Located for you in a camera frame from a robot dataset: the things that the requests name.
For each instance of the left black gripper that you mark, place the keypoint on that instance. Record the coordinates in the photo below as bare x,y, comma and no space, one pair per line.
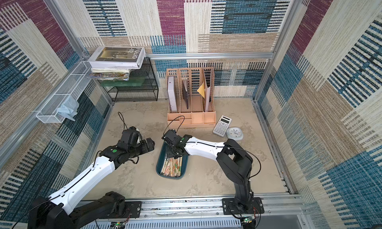
144,148

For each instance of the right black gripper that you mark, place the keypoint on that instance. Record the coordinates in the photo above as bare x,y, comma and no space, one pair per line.
172,149

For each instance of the teal plastic storage tray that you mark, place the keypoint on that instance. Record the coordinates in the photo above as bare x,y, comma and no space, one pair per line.
171,168

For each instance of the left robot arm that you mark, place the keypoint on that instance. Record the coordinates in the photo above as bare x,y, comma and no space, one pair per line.
61,210

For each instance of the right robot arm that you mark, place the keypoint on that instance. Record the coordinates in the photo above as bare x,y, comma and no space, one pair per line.
235,162

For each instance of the pink desk file organizer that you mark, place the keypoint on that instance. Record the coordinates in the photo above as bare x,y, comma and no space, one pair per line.
201,112

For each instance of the white grey calculator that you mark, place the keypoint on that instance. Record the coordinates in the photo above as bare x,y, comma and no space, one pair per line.
222,126

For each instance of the white binder in organizer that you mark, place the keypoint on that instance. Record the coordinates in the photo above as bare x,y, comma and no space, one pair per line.
172,94

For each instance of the green folder on rack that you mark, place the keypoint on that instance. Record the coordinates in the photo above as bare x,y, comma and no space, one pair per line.
132,82

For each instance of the white blue round clock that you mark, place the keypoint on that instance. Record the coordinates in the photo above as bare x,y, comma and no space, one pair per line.
234,133

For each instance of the yellow paper folder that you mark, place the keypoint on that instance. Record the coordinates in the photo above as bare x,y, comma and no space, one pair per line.
202,90

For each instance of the black notebook in organizer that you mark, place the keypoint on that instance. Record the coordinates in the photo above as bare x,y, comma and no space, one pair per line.
185,92

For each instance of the crumpled pale blue cloth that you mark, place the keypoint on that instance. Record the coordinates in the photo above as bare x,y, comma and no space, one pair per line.
69,108

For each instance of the stack of colourful magazines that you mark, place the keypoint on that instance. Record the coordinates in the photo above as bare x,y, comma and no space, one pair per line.
109,74

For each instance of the white folio book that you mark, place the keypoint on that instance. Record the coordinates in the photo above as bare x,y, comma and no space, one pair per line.
118,57

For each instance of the black wire shelf rack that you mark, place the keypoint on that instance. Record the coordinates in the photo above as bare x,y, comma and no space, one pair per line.
141,86

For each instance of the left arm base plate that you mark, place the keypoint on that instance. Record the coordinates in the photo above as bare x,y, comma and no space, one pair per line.
132,209

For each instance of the white wire wall basket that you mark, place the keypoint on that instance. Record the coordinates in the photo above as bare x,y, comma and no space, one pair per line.
73,85

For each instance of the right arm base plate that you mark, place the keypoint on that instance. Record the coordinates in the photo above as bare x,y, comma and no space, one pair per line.
232,206

